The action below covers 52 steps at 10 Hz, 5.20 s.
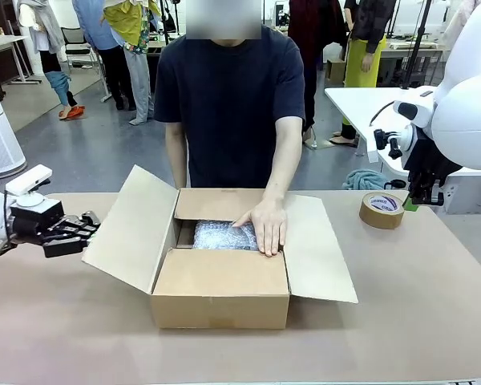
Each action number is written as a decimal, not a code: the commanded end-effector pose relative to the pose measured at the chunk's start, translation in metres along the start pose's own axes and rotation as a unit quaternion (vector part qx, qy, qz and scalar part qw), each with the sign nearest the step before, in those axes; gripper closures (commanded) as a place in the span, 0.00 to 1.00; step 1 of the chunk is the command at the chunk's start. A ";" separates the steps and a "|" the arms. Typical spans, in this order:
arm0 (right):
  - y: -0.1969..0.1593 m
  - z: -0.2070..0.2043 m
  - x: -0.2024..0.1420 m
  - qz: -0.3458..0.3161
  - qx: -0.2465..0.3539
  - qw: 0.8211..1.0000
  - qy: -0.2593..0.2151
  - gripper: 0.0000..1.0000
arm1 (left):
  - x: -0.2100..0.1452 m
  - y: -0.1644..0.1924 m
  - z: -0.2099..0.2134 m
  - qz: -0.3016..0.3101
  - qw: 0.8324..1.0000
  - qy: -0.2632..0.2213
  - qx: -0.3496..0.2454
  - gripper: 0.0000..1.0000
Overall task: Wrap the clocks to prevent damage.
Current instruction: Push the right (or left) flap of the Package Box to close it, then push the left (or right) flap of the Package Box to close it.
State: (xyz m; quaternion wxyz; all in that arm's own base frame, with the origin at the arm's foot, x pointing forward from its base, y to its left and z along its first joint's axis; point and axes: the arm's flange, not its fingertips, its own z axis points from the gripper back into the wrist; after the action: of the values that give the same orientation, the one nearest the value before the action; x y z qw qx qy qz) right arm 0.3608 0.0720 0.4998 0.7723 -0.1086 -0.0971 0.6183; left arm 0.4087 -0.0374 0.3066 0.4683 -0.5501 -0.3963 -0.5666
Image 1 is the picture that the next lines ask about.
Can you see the brown packing tape roll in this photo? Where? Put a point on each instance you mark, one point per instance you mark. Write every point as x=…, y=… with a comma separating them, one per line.
x=381, y=216

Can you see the small cardboard carton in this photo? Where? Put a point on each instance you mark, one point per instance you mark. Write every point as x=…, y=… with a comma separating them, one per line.
x=334, y=72

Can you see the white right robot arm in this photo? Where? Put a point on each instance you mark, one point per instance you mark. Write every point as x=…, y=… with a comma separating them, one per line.
x=465, y=120

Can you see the computer monitor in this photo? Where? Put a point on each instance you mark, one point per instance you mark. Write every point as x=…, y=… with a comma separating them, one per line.
x=281, y=14

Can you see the person in dark red top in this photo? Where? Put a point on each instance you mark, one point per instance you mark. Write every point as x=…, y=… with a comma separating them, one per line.
x=316, y=24

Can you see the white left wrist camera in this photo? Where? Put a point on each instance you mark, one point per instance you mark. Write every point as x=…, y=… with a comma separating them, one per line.
x=28, y=178

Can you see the bubble wrap bundle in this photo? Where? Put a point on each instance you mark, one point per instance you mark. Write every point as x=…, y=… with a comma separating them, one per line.
x=220, y=236

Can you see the person's right forearm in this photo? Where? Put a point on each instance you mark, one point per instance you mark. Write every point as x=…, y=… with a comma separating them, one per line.
x=176, y=160

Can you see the white perforated air purifier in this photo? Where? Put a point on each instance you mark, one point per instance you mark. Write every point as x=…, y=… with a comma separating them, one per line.
x=0, y=132

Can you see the person in navy t-shirt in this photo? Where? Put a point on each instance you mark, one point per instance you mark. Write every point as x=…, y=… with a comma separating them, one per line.
x=228, y=100

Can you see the person in light blue shirt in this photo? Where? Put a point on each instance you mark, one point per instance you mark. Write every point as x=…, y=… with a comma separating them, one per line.
x=104, y=32

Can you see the white side table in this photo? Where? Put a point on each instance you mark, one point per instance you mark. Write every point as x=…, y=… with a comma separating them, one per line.
x=364, y=104

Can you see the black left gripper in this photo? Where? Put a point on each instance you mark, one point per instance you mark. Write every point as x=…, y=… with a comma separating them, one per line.
x=36, y=212

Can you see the person's left hand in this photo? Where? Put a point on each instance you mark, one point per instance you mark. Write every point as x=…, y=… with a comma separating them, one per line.
x=270, y=224

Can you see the mannequin in yellow-green garment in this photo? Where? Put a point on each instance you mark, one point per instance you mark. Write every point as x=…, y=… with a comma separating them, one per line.
x=128, y=24

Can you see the person's left forearm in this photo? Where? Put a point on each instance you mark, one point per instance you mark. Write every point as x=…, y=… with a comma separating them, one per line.
x=284, y=160

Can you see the teal crumpled cloth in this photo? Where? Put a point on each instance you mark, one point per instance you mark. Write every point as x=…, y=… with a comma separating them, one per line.
x=362, y=180

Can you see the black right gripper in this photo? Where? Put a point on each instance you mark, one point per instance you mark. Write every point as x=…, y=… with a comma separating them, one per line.
x=425, y=156

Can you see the brown cardboard shipping box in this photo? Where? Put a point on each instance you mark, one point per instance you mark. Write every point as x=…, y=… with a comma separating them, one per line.
x=220, y=288

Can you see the black mesh office chair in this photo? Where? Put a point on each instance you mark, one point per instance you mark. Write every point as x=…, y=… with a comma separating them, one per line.
x=74, y=38

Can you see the black tripod stand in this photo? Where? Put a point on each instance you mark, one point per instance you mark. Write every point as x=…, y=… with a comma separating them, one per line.
x=419, y=40

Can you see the orange shoes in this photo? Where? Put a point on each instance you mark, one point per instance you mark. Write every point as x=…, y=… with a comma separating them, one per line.
x=72, y=112

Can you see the figure in yellow apron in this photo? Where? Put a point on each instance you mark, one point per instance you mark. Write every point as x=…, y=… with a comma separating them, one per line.
x=362, y=60

